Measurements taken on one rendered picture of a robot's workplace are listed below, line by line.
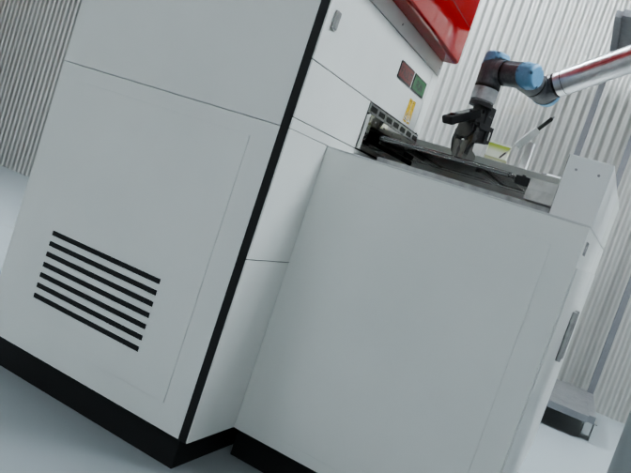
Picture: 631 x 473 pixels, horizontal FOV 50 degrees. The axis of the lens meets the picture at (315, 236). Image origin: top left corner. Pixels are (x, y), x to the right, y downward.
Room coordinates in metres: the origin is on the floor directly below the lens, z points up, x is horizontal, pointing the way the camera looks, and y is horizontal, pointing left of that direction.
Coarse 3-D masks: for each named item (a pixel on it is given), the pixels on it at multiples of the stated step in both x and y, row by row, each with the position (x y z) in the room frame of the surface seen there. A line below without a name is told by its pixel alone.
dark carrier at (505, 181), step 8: (392, 144) 1.87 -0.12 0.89; (432, 160) 1.98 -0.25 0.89; (440, 160) 1.89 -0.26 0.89; (448, 160) 1.82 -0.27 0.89; (448, 168) 2.05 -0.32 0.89; (456, 168) 1.96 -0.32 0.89; (464, 168) 1.88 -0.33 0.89; (472, 168) 1.80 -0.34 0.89; (472, 176) 2.06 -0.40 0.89; (480, 176) 1.98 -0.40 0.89; (496, 176) 1.82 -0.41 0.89; (504, 176) 1.74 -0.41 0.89; (504, 184) 1.96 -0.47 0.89; (512, 184) 1.88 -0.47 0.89
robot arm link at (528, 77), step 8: (504, 64) 2.00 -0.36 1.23; (512, 64) 1.98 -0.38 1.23; (520, 64) 1.96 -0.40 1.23; (528, 64) 1.95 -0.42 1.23; (536, 64) 1.95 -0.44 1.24; (504, 72) 1.99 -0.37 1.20; (512, 72) 1.97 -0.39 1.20; (520, 72) 1.95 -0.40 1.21; (528, 72) 1.93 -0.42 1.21; (536, 72) 1.94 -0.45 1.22; (504, 80) 2.00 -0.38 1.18; (512, 80) 1.98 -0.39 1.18; (520, 80) 1.95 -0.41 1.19; (528, 80) 1.94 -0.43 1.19; (536, 80) 1.95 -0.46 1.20; (544, 80) 2.01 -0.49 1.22; (520, 88) 1.99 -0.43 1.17; (528, 88) 1.96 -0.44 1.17; (536, 88) 1.97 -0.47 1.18
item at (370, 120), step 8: (368, 120) 1.79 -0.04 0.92; (376, 120) 1.82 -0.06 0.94; (368, 128) 1.80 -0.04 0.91; (376, 128) 1.84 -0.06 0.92; (384, 128) 1.89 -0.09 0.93; (360, 136) 1.79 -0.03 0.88; (392, 136) 1.97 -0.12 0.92; (400, 136) 2.02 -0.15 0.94; (360, 144) 1.79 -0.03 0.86; (368, 144) 1.83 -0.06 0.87; (368, 152) 1.84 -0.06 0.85; (376, 152) 1.89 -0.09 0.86; (384, 152) 1.95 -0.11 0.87; (400, 160) 2.08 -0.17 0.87; (408, 160) 2.18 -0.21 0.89
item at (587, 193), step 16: (576, 160) 1.47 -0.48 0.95; (592, 160) 1.45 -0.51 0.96; (576, 176) 1.46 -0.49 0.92; (592, 176) 1.45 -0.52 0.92; (608, 176) 1.44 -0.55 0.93; (560, 192) 1.47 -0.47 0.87; (576, 192) 1.46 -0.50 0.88; (592, 192) 1.44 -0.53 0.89; (608, 192) 1.54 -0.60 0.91; (560, 208) 1.46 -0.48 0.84; (576, 208) 1.45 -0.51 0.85; (592, 208) 1.44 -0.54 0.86; (608, 208) 1.74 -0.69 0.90; (592, 224) 1.43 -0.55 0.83
